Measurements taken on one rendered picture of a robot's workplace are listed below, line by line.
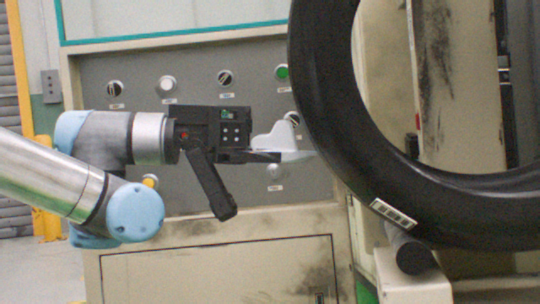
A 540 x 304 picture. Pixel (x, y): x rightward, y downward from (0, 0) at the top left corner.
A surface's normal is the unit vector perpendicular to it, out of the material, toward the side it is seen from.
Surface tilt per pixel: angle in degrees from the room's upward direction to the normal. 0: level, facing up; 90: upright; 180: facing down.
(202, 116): 90
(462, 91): 90
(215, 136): 90
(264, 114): 90
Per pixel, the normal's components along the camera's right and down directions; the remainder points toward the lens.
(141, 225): 0.45, 0.00
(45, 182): 0.37, 0.21
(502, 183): -0.11, -0.12
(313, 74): -0.77, 0.18
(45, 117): 0.09, 0.04
